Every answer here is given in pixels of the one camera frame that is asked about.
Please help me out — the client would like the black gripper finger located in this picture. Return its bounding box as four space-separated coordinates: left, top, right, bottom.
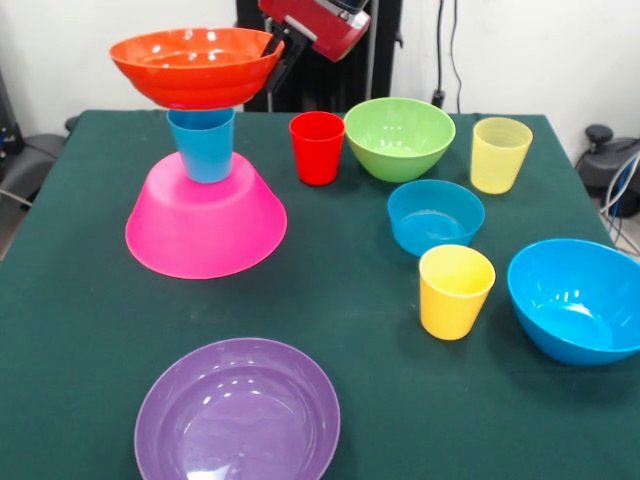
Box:
259 27 289 58
264 37 308 94

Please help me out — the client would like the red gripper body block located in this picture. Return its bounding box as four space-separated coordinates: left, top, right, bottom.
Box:
257 0 372 63

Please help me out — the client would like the orange plastic bowl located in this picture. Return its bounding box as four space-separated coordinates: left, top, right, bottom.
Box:
108 27 286 111

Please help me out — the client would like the blue plastic cup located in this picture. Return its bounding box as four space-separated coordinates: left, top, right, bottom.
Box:
166 107 237 185

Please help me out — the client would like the pink plastic bowl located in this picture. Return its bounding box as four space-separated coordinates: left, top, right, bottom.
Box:
124 151 289 280

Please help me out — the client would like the red plastic cup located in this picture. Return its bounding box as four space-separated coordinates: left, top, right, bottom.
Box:
288 110 347 187

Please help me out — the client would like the green plastic bowl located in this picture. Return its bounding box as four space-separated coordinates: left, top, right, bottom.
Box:
343 96 457 184

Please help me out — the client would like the small dark blue bowl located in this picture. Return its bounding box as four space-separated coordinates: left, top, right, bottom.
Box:
386 179 487 258

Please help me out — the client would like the dark green table cloth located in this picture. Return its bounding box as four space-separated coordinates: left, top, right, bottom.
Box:
0 110 640 480

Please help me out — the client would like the translucent yellow-green plastic cup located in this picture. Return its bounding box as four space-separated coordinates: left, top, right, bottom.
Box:
469 116 534 195

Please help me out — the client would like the black floor device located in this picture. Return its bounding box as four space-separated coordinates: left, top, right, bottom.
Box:
574 124 640 219
0 67 81 206

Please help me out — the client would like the yellow plastic cup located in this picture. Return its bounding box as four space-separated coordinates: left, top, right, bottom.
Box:
418 243 497 342

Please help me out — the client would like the purple plastic bowl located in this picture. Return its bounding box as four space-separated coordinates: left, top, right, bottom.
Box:
133 337 342 480

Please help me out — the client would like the large light blue bowl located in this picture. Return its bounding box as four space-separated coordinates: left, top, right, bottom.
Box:
506 237 640 367

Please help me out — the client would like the thick black wall cable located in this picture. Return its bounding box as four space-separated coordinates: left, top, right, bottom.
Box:
430 0 447 108

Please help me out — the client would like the bundle of blue white cables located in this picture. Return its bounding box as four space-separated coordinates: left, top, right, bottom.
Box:
598 149 640 254

